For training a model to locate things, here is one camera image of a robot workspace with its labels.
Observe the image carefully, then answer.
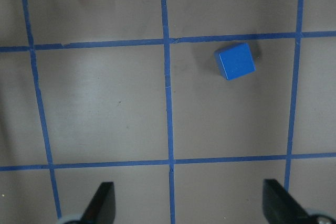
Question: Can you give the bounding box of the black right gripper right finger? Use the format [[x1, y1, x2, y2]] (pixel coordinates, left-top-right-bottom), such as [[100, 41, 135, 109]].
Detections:
[[262, 179, 310, 224]]

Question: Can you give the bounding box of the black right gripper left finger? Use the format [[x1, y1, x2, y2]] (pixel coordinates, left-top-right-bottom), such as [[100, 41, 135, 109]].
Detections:
[[79, 182, 116, 223]]

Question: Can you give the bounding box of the blue wooden block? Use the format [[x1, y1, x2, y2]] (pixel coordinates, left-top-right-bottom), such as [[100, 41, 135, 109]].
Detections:
[[214, 42, 256, 81]]

